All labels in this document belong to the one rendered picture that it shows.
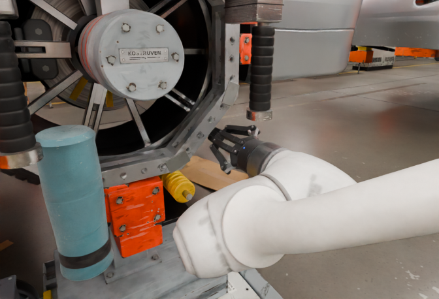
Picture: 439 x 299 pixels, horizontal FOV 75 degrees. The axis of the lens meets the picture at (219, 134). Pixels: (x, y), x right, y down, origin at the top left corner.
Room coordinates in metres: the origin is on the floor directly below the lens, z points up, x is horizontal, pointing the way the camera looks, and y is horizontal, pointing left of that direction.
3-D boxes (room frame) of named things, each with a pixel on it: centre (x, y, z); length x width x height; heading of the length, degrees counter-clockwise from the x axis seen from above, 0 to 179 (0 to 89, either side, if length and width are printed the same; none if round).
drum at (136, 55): (0.52, 0.16, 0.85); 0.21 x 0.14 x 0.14; 31
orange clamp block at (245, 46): (0.75, -0.07, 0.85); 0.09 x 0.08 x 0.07; 121
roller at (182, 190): (0.73, 0.15, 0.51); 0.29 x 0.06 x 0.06; 31
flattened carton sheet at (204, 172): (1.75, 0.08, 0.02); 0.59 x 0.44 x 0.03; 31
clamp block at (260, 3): (0.50, -0.05, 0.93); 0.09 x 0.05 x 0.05; 31
